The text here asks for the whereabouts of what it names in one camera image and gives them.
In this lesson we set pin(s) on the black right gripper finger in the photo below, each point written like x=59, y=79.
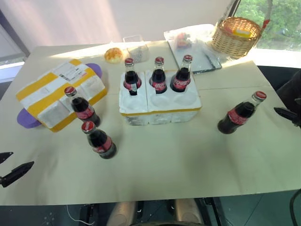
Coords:
x=297, y=123
x=285, y=112

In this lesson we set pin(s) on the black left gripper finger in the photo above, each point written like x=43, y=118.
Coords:
x=4, y=156
x=16, y=173

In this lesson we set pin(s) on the glass cola bottle red cap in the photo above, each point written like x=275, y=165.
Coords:
x=237, y=116
x=83, y=109
x=101, y=141
x=159, y=80
x=180, y=81
x=132, y=78

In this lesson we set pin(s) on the white package with yellow tape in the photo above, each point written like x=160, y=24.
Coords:
x=47, y=94

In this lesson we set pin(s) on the white foam bottle tray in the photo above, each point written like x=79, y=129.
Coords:
x=162, y=110

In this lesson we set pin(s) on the black rounded object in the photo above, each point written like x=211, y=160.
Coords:
x=290, y=89

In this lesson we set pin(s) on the purple flat board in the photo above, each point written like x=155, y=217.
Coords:
x=27, y=117

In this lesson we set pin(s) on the yellow block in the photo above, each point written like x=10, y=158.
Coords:
x=243, y=33

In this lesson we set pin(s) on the beige rounded shape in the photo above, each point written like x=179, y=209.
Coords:
x=122, y=213
x=188, y=212

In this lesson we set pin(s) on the clear plastic bag colourful items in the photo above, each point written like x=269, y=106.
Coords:
x=185, y=41

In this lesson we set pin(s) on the golden bread bun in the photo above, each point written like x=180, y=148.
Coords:
x=113, y=55

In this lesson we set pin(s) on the clear plastic container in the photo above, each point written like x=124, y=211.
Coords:
x=139, y=53

